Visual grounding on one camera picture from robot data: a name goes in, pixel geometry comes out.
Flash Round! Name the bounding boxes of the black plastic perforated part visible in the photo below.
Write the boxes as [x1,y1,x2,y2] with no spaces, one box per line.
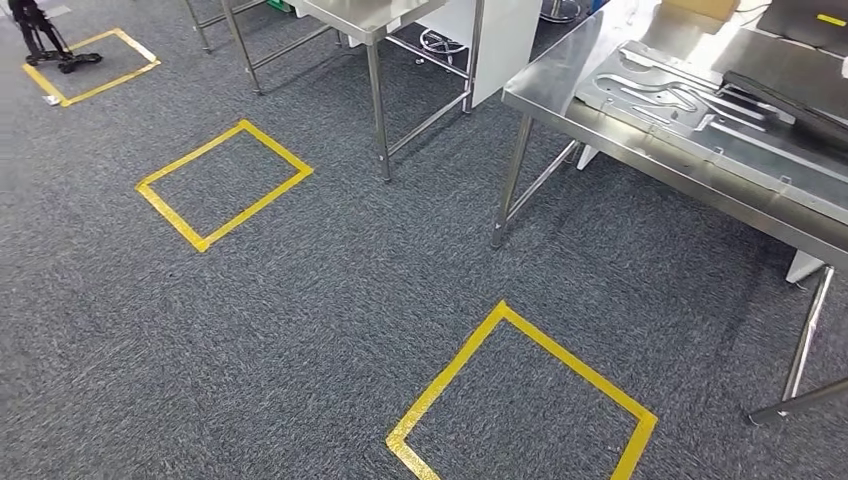
[717,68,848,152]

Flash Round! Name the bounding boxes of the stainless steel workbench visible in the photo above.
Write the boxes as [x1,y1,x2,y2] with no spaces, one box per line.
[490,0,848,427]

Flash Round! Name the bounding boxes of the chrome chair base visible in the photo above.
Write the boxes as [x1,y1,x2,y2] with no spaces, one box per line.
[417,26,466,68]

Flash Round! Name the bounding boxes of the white cabinet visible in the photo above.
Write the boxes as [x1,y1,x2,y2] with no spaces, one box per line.
[423,0,546,113]

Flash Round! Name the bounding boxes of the stainless steel table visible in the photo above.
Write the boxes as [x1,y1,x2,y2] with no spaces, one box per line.
[218,0,490,185]

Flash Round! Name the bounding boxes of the embossed grey metal plate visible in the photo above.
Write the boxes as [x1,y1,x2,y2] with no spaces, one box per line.
[574,39,848,227]

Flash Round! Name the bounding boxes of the chrome base stanchion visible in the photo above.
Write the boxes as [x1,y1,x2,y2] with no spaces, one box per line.
[538,0,586,25]

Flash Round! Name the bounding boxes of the cardboard box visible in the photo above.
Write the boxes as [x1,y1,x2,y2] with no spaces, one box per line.
[661,0,743,24]

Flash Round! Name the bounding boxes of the white box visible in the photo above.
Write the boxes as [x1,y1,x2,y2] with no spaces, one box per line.
[783,250,827,286]

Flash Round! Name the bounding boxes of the black wheeled stand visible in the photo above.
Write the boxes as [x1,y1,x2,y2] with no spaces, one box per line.
[5,0,105,75]

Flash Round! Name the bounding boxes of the steel frame table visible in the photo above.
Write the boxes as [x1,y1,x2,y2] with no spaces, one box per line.
[180,0,296,56]

